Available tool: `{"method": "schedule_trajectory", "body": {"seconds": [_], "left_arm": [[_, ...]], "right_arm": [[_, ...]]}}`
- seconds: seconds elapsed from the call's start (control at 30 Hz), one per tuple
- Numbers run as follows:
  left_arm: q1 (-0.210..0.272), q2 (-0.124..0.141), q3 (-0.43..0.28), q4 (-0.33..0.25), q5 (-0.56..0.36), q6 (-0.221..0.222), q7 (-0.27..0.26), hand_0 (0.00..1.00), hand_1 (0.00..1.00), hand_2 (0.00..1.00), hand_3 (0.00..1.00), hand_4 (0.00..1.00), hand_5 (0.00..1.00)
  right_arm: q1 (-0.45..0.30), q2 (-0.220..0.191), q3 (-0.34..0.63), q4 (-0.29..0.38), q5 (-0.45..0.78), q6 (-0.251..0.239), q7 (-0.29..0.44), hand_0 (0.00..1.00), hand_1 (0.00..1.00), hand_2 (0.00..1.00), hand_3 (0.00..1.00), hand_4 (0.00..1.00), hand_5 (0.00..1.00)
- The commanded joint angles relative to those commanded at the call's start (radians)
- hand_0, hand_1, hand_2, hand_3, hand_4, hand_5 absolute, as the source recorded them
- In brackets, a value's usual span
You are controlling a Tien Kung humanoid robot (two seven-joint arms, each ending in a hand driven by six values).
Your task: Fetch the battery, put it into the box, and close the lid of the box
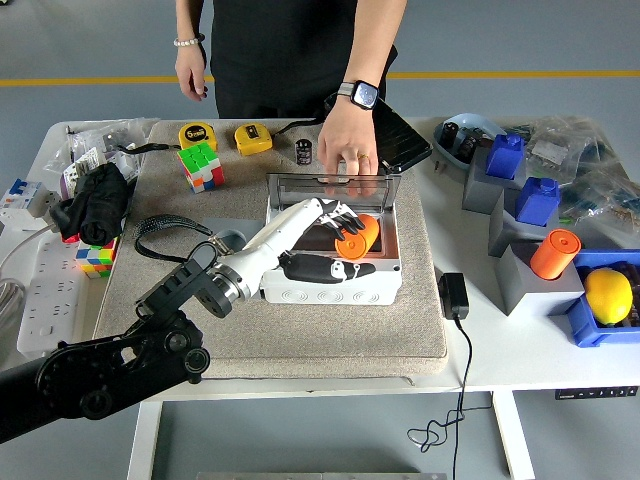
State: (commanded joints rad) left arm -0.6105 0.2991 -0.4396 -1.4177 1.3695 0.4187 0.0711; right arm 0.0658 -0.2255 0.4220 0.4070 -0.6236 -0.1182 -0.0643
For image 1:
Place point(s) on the clear bag pale parts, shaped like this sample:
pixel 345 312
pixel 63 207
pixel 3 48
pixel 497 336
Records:
pixel 550 147

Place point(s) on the black capacitor cylinder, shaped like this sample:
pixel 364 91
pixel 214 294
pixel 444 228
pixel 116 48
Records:
pixel 304 152
pixel 470 142
pixel 448 132

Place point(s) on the small colourful puzzle cube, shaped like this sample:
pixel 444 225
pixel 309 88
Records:
pixel 97 257

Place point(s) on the grey holder block round hole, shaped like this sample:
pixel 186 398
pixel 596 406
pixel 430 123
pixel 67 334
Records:
pixel 250 225

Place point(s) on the light blue bowl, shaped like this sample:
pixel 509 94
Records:
pixel 472 120

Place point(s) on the large colourful puzzle cube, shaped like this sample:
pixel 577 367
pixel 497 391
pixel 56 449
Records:
pixel 200 165

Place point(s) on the person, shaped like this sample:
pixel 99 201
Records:
pixel 280 50

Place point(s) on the black table control panel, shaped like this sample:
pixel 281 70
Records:
pixel 595 393

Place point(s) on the white table leg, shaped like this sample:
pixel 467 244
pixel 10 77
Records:
pixel 145 440
pixel 515 440

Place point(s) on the grey-brown mat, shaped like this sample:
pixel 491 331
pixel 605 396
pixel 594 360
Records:
pixel 350 340

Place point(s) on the transparent hinged box lid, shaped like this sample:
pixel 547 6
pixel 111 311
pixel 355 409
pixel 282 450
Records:
pixel 300 187

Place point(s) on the person's left hand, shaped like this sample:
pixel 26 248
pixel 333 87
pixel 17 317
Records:
pixel 347 137

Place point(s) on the round yellow tape measure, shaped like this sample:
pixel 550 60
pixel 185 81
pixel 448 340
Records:
pixel 197 135

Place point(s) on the person's left forearm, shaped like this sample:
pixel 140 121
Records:
pixel 375 45

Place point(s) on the black flat power unit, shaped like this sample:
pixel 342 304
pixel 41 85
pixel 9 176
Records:
pixel 400 140

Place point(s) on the person's right forearm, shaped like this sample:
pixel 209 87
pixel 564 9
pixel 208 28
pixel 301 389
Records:
pixel 189 17

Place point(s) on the squarish yellow tape measure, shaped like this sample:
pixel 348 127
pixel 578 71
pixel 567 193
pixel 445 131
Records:
pixel 252 140

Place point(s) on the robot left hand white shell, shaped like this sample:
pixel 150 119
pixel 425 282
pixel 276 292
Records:
pixel 280 235

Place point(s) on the black folded cloth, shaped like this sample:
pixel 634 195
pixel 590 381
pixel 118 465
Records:
pixel 100 205

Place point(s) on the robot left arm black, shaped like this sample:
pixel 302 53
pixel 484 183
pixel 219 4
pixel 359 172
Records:
pixel 100 380

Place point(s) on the small pronged plug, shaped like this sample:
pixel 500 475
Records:
pixel 440 167

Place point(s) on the orange battery cylinder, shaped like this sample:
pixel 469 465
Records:
pixel 552 257
pixel 362 242

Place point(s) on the blue plastic bin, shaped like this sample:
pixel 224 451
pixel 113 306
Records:
pixel 585 325

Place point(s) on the clear bag dark parts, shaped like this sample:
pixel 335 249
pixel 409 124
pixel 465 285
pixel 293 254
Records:
pixel 600 190

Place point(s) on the person's right hand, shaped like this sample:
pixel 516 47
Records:
pixel 191 70

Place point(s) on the wrist smartwatch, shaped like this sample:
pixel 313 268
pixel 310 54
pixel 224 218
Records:
pixel 362 94

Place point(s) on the white plug adapter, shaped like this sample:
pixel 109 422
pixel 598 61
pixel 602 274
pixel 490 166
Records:
pixel 50 202

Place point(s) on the white blue circuit breaker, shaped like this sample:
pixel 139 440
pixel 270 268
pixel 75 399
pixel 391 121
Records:
pixel 17 192

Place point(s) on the yellow lemon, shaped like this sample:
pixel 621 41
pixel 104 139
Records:
pixel 607 297

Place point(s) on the blue bottle-shaped block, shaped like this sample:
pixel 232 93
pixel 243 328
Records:
pixel 537 202
pixel 505 160

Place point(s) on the grey plastic enclosure box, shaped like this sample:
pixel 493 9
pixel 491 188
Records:
pixel 325 295

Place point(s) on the black plug adapter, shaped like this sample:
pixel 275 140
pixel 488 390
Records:
pixel 454 295

